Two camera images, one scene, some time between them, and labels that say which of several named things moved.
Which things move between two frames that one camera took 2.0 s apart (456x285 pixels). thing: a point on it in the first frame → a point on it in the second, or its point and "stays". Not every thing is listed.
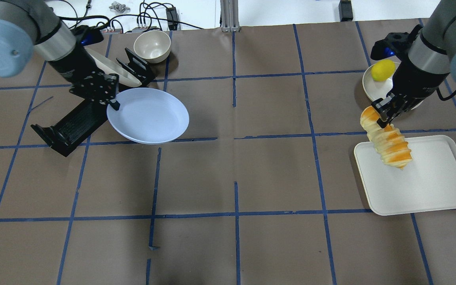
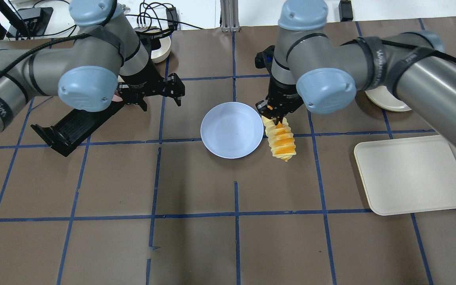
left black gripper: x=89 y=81 → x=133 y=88
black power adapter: x=172 y=18 stays
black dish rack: x=90 y=115 stays
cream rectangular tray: x=436 y=179 stays
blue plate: x=148 y=115 → x=232 y=130
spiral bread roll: x=391 y=146 → x=280 y=139
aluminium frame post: x=229 y=9 stays
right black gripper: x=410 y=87 → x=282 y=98
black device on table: x=345 y=10 stays
